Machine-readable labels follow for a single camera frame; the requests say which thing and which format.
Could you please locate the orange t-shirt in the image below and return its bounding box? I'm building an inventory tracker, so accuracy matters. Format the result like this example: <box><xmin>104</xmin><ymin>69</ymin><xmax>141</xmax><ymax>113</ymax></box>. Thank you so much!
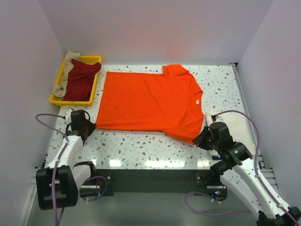
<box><xmin>96</xmin><ymin>65</ymin><xmax>204</xmax><ymax>144</ymax></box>

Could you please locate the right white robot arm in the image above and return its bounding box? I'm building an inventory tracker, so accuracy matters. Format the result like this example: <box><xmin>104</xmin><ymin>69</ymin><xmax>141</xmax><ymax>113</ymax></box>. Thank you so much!
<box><xmin>193</xmin><ymin>122</ymin><xmax>301</xmax><ymax>226</ymax></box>

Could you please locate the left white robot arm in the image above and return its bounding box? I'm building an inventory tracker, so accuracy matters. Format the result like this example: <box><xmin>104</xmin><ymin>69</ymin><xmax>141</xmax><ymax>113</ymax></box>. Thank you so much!
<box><xmin>36</xmin><ymin>110</ymin><xmax>97</xmax><ymax>210</ymax></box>

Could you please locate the folded white t-shirt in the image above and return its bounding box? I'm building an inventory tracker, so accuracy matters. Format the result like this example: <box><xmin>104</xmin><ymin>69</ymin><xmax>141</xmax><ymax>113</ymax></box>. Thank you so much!
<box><xmin>205</xmin><ymin>110</ymin><xmax>259</xmax><ymax>159</ymax></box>

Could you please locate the folded navy blue t-shirt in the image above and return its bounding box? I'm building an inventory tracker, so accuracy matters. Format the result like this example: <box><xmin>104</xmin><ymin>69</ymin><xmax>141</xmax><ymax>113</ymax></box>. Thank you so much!
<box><xmin>212</xmin><ymin>156</ymin><xmax>221</xmax><ymax>160</ymax></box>

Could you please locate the beige t-shirt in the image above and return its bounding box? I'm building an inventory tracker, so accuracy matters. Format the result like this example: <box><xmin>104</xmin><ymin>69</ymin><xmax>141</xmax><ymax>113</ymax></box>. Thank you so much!
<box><xmin>50</xmin><ymin>50</ymin><xmax>80</xmax><ymax>98</ymax></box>

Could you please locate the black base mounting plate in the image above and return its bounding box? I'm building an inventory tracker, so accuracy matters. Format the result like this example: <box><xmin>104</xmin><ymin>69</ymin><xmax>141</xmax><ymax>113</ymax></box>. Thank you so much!
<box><xmin>96</xmin><ymin>169</ymin><xmax>228</xmax><ymax>201</ymax></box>

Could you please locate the dark red t-shirt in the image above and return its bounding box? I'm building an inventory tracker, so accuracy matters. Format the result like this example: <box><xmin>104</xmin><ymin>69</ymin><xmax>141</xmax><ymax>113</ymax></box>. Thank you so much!
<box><xmin>63</xmin><ymin>59</ymin><xmax>102</xmax><ymax>102</ymax></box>

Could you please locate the yellow plastic bin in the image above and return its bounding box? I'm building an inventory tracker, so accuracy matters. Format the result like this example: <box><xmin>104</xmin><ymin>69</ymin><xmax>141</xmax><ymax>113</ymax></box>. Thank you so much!
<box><xmin>49</xmin><ymin>56</ymin><xmax>101</xmax><ymax>106</ymax></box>

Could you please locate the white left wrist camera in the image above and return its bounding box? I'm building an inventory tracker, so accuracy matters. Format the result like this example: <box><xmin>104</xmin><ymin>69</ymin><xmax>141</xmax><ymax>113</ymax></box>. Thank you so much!
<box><xmin>64</xmin><ymin>107</ymin><xmax>74</xmax><ymax>123</ymax></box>

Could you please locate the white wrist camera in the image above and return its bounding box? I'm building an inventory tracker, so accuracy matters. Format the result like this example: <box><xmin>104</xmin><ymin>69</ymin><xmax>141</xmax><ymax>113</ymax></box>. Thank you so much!
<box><xmin>64</xmin><ymin>107</ymin><xmax>74</xmax><ymax>123</ymax></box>
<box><xmin>205</xmin><ymin>112</ymin><xmax>216</xmax><ymax>126</ymax></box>

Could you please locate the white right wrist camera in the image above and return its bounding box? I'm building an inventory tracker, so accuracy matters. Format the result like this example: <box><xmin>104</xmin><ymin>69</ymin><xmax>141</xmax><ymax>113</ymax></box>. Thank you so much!
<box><xmin>205</xmin><ymin>112</ymin><xmax>216</xmax><ymax>126</ymax></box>

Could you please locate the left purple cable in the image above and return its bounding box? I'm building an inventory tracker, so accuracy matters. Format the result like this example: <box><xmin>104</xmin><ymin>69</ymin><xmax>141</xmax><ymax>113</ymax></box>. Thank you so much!
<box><xmin>35</xmin><ymin>113</ymin><xmax>108</xmax><ymax>226</ymax></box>

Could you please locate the aluminium frame rail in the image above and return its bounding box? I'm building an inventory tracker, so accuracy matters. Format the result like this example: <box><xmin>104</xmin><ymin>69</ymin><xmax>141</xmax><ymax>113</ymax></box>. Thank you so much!
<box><xmin>17</xmin><ymin>63</ymin><xmax>289</xmax><ymax>226</ymax></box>

